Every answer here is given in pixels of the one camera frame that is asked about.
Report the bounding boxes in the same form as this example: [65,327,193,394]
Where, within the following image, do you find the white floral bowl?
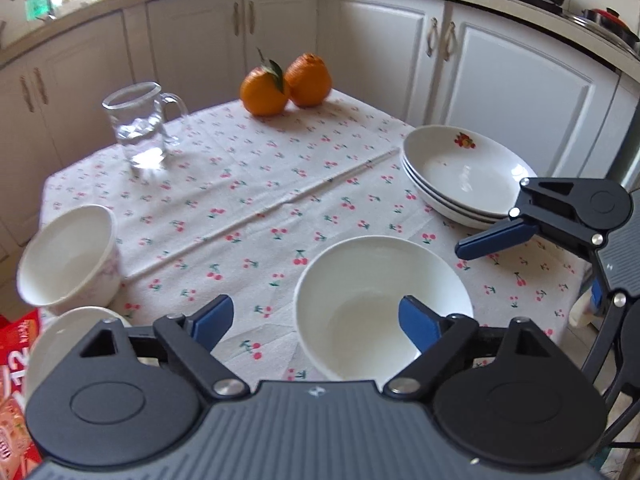
[16,204,122,315]

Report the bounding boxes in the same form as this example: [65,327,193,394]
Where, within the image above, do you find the large white fruit-pattern plate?
[404,168,496,231]

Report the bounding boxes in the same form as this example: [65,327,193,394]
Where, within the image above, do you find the stained white fruit-pattern plate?
[401,157,506,222]

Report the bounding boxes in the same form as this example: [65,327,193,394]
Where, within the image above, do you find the white kitchen cabinets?
[1,0,639,250]

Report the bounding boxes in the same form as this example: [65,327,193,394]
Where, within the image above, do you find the cherry-print tablecloth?
[40,92,584,384]

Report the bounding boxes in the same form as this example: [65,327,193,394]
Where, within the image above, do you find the red cardboard box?
[0,310,41,480]

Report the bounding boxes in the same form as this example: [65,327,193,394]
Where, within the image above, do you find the red lidded pot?
[582,8,639,50]

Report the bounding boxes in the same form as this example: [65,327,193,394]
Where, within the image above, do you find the glass mug with water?
[102,81,189,170]

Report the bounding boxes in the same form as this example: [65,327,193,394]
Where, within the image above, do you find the bumpy orange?
[284,53,332,107]

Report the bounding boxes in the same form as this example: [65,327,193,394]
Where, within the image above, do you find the orange with leaf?
[240,49,291,118]

